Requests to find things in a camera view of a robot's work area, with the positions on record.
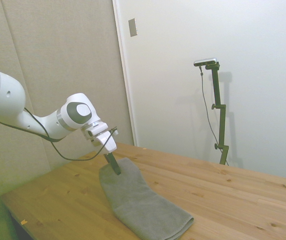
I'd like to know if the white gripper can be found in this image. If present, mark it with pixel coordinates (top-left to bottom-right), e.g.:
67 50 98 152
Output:
91 131 121 175

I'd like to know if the grey towel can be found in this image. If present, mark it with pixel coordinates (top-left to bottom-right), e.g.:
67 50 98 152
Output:
99 157 195 240

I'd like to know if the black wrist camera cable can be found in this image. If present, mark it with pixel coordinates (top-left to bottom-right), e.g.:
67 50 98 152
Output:
0 106 120 162

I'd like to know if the white door frame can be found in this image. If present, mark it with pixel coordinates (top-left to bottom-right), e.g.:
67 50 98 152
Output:
112 0 138 147

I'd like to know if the dark jointed camera stand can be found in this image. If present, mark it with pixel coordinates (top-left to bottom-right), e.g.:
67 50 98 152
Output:
205 62 230 166

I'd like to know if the grey wall plate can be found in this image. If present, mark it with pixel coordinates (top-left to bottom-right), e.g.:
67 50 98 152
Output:
128 17 138 38

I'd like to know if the grey stereo camera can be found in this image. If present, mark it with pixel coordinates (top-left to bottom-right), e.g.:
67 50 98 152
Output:
193 56 218 67

